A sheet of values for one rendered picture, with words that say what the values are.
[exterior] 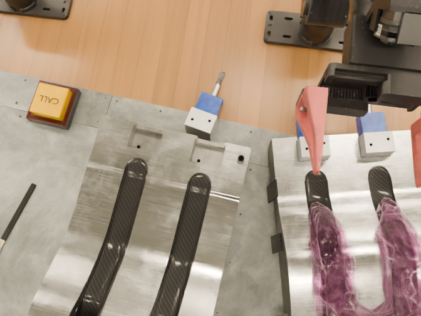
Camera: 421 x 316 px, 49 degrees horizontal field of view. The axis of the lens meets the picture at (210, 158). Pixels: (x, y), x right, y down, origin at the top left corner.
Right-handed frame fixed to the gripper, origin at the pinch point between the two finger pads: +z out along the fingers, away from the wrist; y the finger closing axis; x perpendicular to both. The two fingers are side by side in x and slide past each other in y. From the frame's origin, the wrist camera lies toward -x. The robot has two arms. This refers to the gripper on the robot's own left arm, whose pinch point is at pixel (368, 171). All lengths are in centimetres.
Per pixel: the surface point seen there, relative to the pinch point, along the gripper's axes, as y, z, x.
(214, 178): -15.6, -3.8, 31.1
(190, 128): -21.2, -13.2, 35.7
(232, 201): -12.2, -0.4, 31.4
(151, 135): -27.6, -10.5, 33.9
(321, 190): 2.6, -4.9, 35.1
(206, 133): -18.3, -12.5, 35.2
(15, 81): -57, -20, 40
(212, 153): -16.7, -8.5, 33.9
